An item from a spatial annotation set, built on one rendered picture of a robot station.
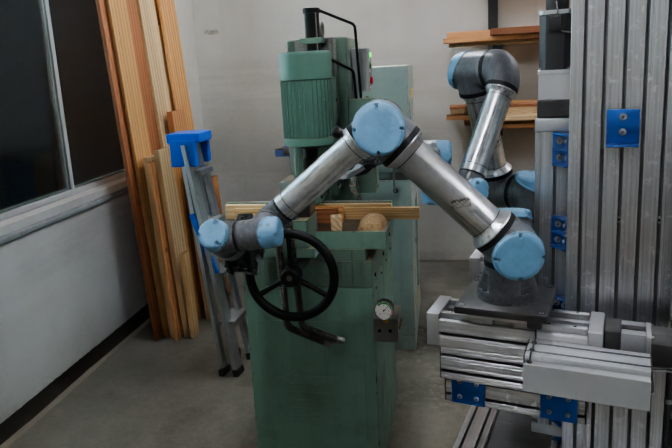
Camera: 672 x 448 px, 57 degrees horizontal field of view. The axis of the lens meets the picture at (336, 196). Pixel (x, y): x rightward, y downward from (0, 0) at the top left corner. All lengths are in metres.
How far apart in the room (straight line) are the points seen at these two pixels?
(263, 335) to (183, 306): 1.41
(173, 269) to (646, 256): 2.46
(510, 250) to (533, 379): 0.31
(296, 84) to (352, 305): 0.74
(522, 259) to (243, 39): 3.46
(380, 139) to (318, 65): 0.72
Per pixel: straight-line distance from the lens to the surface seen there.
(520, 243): 1.42
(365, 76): 2.35
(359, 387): 2.19
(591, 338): 1.62
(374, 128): 1.36
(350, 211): 2.13
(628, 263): 1.75
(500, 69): 1.90
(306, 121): 2.04
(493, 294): 1.61
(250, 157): 4.64
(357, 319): 2.09
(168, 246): 3.48
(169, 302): 3.51
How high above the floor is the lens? 1.41
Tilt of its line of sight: 12 degrees down
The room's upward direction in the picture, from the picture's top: 3 degrees counter-clockwise
